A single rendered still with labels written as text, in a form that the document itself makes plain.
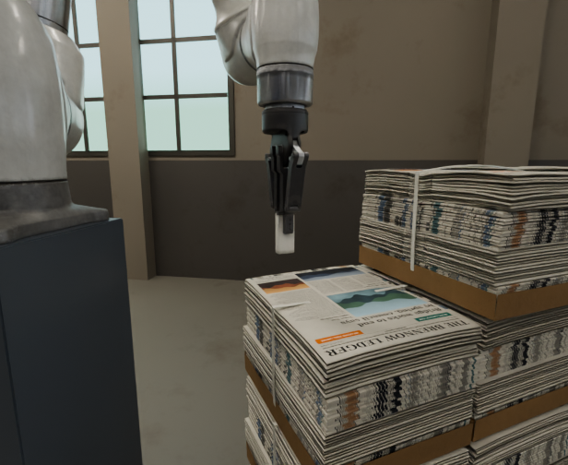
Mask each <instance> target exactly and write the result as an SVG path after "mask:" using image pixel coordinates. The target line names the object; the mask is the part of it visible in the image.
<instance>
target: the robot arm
mask: <svg viewBox="0 0 568 465"><path fill-rule="evenodd" d="M71 2H72V0H0V244H8V243H12V242H15V241H17V240H20V239H23V238H27V237H31V236H34V235H38V234H43V233H50V232H54V231H58V230H63V229H66V228H71V227H75V226H78V225H83V224H87V223H92V222H97V221H107V220H108V219H109V211H108V210H107V209H100V208H93V207H88V206H82V205H76V204H74V203H73V202H72V200H71V195H70V190H69V186H68V182H67V180H66V179H67V172H66V155H67V154H68V153H70V152H71V151H72V150H73V149H74V148H75V147H76V145H77V144H78V142H79V140H80V139H81V137H82V134H83V130H84V116H83V111H84V88H85V58H84V56H83V54H82V53H81V52H80V50H79V49H78V47H77V45H76V44H75V42H74V41H73V40H72V39H71V38H70V37H69V36H68V33H69V23H70V12H71ZM211 2H212V4H213V7H214V9H215V12H216V26H215V29H214V32H215V35H216V38H217V41H218V44H219V50H220V55H221V58H222V63H223V65H224V67H225V70H226V72H227V73H228V75H229V76H230V77H231V78H232V79H233V80H234V81H236V82H237V83H239V84H242V85H244V86H257V104H258V105H259V106H260V107H262V108H265V110H263V112H262V131H263V133H264V134H268V135H271V136H272V138H271V145H270V153H266V154H265V160H266V168H267V179H268V188H269V198H270V207H271V208H274V211H275V213H276V253H277V254H279V255H280V254H289V253H294V214H296V212H297V211H301V208H302V193H303V185H304V177H305V169H306V165H307V162H308V159H309V153H308V152H302V150H301V145H302V144H301V139H300V135H303V134H306V133H307V132H308V112H307V110H305V109H304V108H308V107H311V106H312V105H313V87H314V59H315V56H316V53H317V48H318V39H319V4H318V0H211ZM283 167H287V168H283Z"/></svg>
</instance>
